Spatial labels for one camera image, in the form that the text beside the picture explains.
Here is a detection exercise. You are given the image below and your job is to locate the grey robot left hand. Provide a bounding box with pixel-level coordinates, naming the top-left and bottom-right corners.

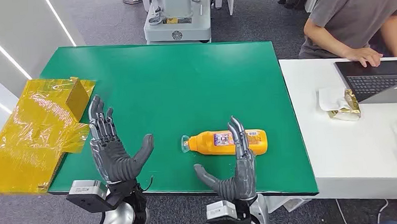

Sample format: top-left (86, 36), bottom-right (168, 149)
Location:
top-left (86, 92), bottom-right (157, 186)

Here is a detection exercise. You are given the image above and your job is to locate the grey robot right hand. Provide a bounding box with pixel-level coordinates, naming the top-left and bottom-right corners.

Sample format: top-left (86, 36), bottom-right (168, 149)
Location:
top-left (191, 115), bottom-right (259, 204)

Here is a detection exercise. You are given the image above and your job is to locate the orange juice bottle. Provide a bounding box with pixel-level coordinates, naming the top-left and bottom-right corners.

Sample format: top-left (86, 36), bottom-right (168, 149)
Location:
top-left (180, 128), bottom-right (269, 159)

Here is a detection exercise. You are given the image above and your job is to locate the yellow taped cardboard box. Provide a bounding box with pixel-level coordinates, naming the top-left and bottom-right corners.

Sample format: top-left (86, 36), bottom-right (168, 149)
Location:
top-left (0, 75), bottom-right (102, 197)

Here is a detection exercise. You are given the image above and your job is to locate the green table mat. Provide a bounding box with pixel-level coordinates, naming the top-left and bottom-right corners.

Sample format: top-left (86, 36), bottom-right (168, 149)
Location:
top-left (38, 36), bottom-right (320, 208)

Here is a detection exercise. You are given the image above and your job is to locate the white desk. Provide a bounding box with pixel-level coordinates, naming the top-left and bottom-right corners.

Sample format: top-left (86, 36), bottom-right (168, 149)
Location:
top-left (260, 54), bottom-right (397, 213)

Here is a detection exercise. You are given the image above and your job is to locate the white tissue paper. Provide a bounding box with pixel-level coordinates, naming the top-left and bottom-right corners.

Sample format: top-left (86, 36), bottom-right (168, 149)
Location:
top-left (318, 86), bottom-right (349, 113)

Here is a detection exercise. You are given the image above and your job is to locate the gold foil snack packet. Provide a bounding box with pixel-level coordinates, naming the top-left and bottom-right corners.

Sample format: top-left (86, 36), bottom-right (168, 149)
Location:
top-left (326, 88), bottom-right (362, 123)

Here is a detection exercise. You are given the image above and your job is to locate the grey machine base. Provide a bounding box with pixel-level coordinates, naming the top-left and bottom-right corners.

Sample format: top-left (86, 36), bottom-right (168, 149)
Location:
top-left (142, 0), bottom-right (214, 46)

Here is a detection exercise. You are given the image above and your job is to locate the dark grey laptop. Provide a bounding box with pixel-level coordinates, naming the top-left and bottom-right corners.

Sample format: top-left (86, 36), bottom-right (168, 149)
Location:
top-left (334, 58), bottom-right (397, 106)

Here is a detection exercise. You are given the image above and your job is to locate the person's right hand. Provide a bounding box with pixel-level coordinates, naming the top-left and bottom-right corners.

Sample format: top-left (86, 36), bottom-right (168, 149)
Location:
top-left (344, 46), bottom-right (384, 69)

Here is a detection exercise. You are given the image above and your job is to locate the white furniture leg panel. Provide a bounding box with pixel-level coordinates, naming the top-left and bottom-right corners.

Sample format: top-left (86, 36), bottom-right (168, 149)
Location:
top-left (213, 0), bottom-right (237, 17)

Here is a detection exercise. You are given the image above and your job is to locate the seated person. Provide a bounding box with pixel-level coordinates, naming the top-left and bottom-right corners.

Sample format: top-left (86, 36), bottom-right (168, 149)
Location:
top-left (295, 0), bottom-right (397, 71)

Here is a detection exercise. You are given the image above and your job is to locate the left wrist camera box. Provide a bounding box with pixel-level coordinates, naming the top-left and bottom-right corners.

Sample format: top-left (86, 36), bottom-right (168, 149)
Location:
top-left (65, 179), bottom-right (115, 215)

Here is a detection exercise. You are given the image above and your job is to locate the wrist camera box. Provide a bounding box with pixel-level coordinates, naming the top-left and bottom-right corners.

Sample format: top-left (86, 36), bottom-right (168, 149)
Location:
top-left (65, 179), bottom-right (115, 215)
top-left (206, 200), bottom-right (240, 224)

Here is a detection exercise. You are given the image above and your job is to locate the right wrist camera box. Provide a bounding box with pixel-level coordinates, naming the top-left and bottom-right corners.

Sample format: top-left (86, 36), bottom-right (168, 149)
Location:
top-left (206, 200), bottom-right (240, 224)

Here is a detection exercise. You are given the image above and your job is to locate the white floor cable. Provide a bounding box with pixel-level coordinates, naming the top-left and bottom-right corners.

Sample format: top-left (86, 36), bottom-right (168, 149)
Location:
top-left (334, 196), bottom-right (390, 224)

